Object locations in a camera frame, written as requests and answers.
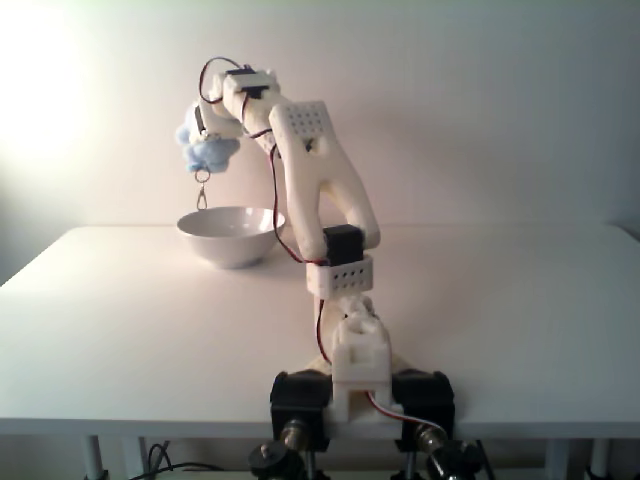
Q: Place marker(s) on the skyblue plush doll with keyclip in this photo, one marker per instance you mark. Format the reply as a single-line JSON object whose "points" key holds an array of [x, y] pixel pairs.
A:
{"points": [[207, 157]]}

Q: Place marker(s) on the white ceramic bowl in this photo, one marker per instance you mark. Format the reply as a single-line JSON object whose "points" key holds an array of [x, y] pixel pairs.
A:
{"points": [[230, 240]]}

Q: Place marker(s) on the black table clamp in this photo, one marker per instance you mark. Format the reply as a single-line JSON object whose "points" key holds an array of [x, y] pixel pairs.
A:
{"points": [[425, 395], [300, 395]]}

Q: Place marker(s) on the white table leg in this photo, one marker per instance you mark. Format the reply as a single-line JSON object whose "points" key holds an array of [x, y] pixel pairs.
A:
{"points": [[91, 457], [556, 460], [602, 460], [132, 457]]}

